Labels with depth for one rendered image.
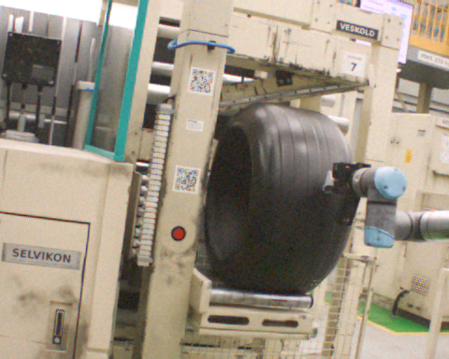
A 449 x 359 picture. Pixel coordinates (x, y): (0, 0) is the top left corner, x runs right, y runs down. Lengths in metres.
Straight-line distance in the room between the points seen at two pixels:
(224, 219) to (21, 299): 1.25
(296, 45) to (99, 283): 1.35
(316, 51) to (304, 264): 0.81
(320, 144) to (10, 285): 1.04
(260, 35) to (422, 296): 4.60
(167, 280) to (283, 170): 0.48
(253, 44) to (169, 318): 0.95
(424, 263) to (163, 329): 4.76
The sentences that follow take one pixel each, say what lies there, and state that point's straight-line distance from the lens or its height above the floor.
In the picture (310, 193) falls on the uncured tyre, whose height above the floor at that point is 1.24.
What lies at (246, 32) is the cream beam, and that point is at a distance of 2.37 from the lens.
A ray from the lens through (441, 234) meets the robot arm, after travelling 1.69.
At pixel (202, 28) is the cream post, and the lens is 2.05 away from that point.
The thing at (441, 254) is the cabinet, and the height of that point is 0.70.
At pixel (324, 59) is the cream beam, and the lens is 2.47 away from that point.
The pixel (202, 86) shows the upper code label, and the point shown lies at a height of 1.50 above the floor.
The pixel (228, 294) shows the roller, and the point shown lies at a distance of 2.04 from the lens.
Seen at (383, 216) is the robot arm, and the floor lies 1.22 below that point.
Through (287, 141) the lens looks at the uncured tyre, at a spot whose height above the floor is 1.37.
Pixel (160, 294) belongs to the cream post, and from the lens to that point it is 2.07.
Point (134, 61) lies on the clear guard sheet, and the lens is 1.32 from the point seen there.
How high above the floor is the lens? 1.32
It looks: 3 degrees down
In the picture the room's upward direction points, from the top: 9 degrees clockwise
